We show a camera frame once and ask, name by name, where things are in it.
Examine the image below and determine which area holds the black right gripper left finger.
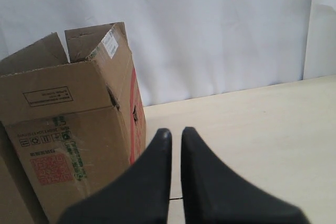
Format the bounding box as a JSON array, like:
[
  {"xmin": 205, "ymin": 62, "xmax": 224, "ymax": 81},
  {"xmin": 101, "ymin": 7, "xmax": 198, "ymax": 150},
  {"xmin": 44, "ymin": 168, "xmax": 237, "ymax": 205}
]
[{"xmin": 57, "ymin": 129, "xmax": 172, "ymax": 223}]

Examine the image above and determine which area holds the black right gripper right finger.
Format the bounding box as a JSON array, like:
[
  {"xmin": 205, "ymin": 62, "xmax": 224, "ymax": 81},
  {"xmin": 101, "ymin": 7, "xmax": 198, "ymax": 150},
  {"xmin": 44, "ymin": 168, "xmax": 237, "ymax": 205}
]
[{"xmin": 181, "ymin": 127, "xmax": 309, "ymax": 223}]

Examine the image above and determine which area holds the wide cardboard box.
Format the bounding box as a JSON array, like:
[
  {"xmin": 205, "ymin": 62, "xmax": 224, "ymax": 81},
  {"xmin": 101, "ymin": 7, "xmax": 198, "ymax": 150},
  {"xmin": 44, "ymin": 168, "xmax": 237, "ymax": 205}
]
[{"xmin": 1, "ymin": 126, "xmax": 34, "ymax": 223}]

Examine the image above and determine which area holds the tall printed cardboard box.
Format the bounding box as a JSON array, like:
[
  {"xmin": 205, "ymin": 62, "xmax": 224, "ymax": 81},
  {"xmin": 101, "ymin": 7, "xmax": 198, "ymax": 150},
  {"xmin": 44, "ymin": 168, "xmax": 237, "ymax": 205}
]
[{"xmin": 1, "ymin": 22, "xmax": 146, "ymax": 223}]

